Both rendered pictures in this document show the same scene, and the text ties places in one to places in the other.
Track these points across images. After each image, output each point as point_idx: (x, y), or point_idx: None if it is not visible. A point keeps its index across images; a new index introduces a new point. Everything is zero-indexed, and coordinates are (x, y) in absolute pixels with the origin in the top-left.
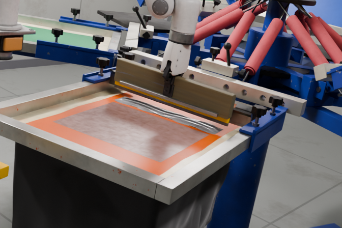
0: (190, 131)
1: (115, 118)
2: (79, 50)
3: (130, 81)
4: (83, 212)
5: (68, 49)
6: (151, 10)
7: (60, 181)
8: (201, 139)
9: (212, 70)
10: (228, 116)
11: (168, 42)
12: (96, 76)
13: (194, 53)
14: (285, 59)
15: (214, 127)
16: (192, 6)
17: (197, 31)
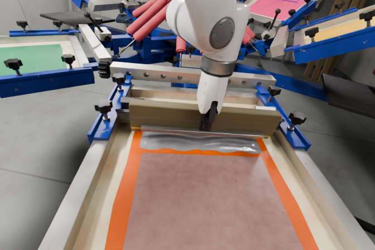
0: (246, 163)
1: (174, 199)
2: (52, 76)
3: (153, 124)
4: None
5: (39, 78)
6: (206, 43)
7: None
8: (269, 174)
9: (192, 66)
10: (273, 133)
11: (210, 78)
12: (102, 123)
13: (147, 44)
14: None
15: (251, 140)
16: (246, 18)
17: (146, 26)
